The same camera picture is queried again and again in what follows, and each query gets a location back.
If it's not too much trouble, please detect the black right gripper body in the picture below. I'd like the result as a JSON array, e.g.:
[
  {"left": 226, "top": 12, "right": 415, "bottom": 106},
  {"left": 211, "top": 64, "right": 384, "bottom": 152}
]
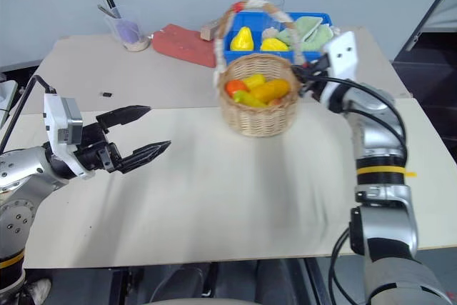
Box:
[{"left": 301, "top": 53, "right": 331, "bottom": 101}]

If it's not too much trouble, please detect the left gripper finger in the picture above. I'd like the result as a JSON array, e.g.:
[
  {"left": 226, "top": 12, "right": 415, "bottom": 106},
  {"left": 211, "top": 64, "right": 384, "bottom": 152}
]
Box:
[
  {"left": 95, "top": 104, "right": 151, "bottom": 134},
  {"left": 116, "top": 139, "right": 172, "bottom": 176}
]

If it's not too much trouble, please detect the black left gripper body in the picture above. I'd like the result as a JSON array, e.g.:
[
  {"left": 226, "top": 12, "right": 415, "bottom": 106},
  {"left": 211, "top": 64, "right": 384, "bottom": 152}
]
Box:
[{"left": 73, "top": 121, "right": 122, "bottom": 174}]

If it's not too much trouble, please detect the wicker basket with handle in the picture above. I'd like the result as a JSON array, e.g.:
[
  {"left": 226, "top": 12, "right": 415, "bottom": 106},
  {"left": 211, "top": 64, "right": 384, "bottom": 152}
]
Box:
[{"left": 212, "top": 0, "right": 308, "bottom": 138}]

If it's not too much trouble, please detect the green cloth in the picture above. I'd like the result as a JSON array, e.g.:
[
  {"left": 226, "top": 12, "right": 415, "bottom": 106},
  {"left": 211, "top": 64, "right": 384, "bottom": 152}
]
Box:
[{"left": 277, "top": 16, "right": 334, "bottom": 52}]

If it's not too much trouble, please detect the orange yellow toy mango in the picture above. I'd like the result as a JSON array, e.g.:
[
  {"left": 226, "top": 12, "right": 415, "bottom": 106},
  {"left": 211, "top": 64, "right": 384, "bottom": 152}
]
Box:
[{"left": 251, "top": 79, "right": 291, "bottom": 104}]

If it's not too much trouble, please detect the yellow toy starfruit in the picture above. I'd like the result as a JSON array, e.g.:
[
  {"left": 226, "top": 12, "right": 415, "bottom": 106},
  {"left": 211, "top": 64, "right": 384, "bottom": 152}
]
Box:
[{"left": 259, "top": 37, "right": 289, "bottom": 52}]

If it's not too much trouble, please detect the blue plastic bin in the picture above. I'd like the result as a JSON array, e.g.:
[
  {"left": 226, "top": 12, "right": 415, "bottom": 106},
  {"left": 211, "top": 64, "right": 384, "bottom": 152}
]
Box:
[{"left": 223, "top": 11, "right": 335, "bottom": 67}]

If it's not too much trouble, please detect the yellow toy banana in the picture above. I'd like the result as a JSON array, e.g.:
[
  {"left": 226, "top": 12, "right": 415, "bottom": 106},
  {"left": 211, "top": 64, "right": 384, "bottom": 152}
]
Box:
[{"left": 241, "top": 74, "right": 267, "bottom": 89}]

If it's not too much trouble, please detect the yellow green toy fruit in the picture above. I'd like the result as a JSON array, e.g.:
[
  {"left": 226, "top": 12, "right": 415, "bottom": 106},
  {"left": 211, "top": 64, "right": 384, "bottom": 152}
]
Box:
[{"left": 233, "top": 91, "right": 267, "bottom": 107}]

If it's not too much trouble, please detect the orange round toy fruit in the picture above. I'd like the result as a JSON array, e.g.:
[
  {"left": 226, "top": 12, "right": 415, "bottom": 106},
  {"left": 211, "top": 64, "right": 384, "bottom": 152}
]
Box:
[{"left": 226, "top": 80, "right": 251, "bottom": 98}]

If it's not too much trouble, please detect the yellow toy pear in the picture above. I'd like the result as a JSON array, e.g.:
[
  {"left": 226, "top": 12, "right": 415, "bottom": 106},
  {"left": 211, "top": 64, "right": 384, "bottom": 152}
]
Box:
[{"left": 230, "top": 26, "right": 255, "bottom": 51}]

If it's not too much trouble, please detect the clear glass cup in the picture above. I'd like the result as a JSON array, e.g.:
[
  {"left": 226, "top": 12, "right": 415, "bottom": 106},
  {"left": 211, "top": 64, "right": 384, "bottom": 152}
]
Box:
[{"left": 263, "top": 0, "right": 287, "bottom": 14}]

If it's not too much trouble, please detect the clear plastic measuring cup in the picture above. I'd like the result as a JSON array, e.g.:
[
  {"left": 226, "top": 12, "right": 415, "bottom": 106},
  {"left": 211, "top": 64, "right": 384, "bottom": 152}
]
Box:
[{"left": 103, "top": 6, "right": 151, "bottom": 53}]

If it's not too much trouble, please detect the red cloth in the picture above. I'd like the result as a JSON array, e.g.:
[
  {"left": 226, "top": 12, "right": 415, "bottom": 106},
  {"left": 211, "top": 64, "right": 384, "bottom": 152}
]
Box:
[{"left": 151, "top": 23, "right": 219, "bottom": 69}]

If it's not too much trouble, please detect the wooden block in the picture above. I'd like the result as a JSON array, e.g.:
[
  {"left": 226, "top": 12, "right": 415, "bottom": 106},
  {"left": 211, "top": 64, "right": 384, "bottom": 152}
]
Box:
[{"left": 199, "top": 19, "right": 224, "bottom": 41}]

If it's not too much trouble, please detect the black cabinet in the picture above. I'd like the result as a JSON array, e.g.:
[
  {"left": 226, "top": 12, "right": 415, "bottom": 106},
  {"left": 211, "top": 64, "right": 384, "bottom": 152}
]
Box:
[{"left": 392, "top": 30, "right": 457, "bottom": 113}]

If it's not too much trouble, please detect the dark rounded shape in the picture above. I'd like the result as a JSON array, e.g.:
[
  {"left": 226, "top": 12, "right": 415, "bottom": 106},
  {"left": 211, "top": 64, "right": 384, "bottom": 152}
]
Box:
[{"left": 149, "top": 262, "right": 222, "bottom": 301}]

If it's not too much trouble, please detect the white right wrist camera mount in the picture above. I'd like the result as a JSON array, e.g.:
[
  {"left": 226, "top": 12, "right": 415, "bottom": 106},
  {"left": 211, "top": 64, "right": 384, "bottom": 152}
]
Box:
[{"left": 320, "top": 31, "right": 358, "bottom": 105}]

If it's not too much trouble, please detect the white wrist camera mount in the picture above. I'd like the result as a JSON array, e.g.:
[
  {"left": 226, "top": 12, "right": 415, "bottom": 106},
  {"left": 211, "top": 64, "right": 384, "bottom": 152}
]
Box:
[
  {"left": 42, "top": 91, "right": 96, "bottom": 180},
  {"left": 320, "top": 31, "right": 358, "bottom": 105}
]

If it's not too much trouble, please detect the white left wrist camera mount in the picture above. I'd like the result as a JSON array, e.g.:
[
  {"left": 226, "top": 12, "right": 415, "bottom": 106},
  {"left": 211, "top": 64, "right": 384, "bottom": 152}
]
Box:
[{"left": 42, "top": 91, "right": 96, "bottom": 180}]

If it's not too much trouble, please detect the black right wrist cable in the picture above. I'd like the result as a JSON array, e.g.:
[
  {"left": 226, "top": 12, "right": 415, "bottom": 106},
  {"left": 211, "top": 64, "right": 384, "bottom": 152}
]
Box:
[{"left": 308, "top": 74, "right": 408, "bottom": 174}]

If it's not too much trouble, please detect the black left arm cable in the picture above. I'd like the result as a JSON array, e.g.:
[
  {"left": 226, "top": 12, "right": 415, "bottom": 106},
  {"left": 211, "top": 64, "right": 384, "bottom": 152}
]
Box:
[{"left": 0, "top": 74, "right": 58, "bottom": 156}]

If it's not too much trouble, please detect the black right elbow cable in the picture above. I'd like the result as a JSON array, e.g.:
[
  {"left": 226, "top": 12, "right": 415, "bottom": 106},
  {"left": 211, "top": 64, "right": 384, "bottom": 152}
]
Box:
[{"left": 327, "top": 225, "right": 358, "bottom": 305}]

